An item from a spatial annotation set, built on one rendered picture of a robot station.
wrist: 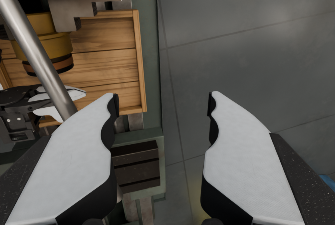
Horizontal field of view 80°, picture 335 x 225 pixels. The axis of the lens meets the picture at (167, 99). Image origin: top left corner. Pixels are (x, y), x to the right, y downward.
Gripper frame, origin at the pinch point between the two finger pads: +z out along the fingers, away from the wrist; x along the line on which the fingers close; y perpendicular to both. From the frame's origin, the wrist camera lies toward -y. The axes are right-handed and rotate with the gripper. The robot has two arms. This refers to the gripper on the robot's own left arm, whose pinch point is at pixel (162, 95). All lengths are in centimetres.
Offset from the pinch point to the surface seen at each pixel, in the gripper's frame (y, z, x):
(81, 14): -2.6, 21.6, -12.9
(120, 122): 35, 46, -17
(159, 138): 39, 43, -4
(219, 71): 57, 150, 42
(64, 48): 2.3, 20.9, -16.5
